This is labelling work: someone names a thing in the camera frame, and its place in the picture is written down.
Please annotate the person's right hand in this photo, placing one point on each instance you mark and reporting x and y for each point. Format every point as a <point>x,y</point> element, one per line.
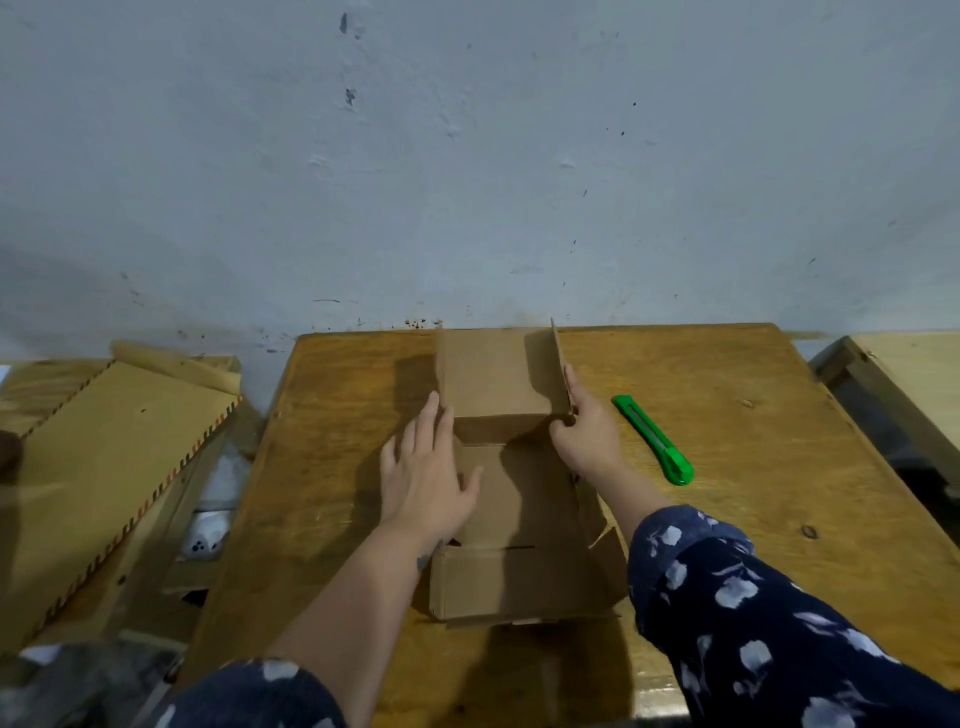
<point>592,442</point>

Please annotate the person's left hand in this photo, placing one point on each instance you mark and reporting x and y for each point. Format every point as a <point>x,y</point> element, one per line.
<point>424,487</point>

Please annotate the person's left little finger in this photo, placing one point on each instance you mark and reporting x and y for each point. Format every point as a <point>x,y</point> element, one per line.
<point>388,461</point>

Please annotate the person's left thumb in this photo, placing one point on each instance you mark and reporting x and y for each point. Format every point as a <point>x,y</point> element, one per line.
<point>469,489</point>

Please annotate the person's left middle finger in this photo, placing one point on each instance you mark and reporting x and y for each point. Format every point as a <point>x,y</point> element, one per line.
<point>427,424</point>

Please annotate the person's right thumb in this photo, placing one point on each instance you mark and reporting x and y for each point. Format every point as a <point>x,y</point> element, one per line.
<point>562,427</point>

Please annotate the brown cardboard box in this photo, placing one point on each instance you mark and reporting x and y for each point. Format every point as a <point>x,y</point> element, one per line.
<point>517,480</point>

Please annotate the person's left forearm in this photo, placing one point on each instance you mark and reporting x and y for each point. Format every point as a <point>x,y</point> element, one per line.
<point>352,622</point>

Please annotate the person's right forearm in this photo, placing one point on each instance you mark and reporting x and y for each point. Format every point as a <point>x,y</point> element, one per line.
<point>757,622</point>

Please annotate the wooden table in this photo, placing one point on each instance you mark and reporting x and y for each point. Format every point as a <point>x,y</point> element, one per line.
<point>570,517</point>

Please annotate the green utility knife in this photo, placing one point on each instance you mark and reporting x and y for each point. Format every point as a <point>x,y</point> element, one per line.
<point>652,439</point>

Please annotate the white power strip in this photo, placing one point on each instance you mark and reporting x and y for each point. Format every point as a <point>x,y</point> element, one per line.
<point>204,535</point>

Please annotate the stack of flat cardboard sheets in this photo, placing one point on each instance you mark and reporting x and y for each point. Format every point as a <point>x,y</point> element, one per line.
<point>97,480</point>

